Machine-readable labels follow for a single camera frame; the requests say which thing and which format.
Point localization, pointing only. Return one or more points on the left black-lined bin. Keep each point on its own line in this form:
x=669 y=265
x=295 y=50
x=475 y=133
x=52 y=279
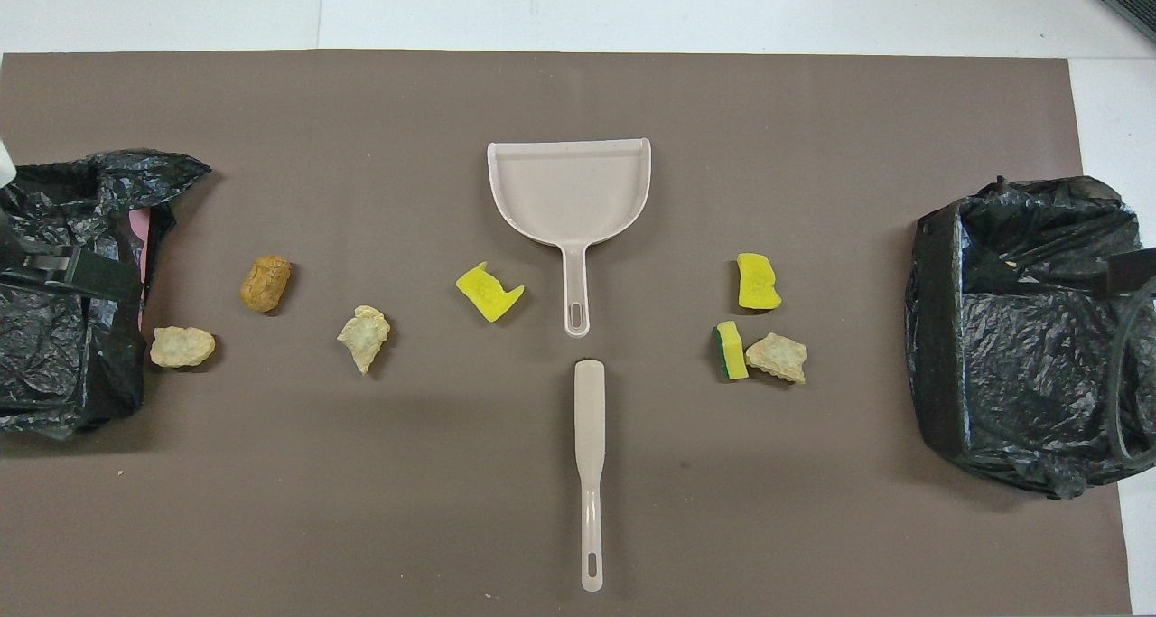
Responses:
x=1020 y=355

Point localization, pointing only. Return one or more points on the curved yellow sponge piece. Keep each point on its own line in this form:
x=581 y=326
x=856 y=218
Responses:
x=757 y=283

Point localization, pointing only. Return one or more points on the jagged beige sponge piece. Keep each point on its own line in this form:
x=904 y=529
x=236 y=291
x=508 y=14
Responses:
x=777 y=357

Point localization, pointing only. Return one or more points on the oval beige sponge piece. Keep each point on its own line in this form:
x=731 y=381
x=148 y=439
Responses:
x=181 y=347

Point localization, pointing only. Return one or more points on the beige plastic dustpan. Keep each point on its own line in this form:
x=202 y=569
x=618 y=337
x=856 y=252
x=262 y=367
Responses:
x=569 y=192

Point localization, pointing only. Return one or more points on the pointed beige sponge piece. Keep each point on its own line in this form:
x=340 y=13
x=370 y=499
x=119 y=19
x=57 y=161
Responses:
x=363 y=337

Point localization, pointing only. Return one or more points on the black plastic trash bag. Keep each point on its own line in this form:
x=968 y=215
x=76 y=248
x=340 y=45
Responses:
x=54 y=364

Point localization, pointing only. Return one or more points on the pink plastic bin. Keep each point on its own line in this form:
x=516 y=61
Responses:
x=142 y=238

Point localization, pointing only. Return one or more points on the orange brown sponge piece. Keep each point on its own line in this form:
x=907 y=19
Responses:
x=265 y=283

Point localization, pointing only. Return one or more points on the notched yellow sponge piece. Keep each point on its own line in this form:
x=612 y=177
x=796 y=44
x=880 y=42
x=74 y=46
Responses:
x=486 y=294

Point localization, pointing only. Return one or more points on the brown table mat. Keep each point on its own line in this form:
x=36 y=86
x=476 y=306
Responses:
x=542 y=84

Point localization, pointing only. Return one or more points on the yellow sponge with green pad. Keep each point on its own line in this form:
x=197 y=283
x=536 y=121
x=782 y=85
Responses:
x=737 y=353

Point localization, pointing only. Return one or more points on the beige hand brush black bristles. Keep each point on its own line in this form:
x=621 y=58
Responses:
x=589 y=400

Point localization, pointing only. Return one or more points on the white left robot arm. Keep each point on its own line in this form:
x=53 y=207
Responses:
x=4 y=170

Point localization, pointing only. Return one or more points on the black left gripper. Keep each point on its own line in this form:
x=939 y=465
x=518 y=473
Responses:
x=32 y=260

